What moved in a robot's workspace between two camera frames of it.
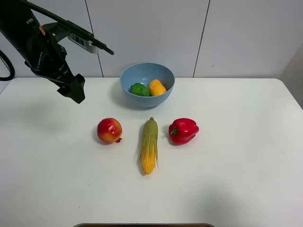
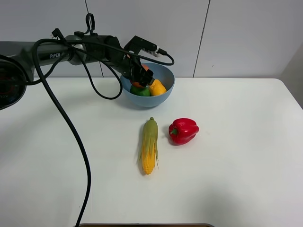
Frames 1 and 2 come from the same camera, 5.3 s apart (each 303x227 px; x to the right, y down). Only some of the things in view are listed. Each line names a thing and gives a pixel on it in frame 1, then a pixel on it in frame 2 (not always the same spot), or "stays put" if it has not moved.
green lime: x=139 y=89 stays put
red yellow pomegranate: x=109 y=131 → x=136 y=84
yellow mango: x=156 y=88 stays put
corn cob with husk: x=149 y=153 stays put
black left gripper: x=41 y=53 → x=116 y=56
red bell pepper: x=182 y=131 stays put
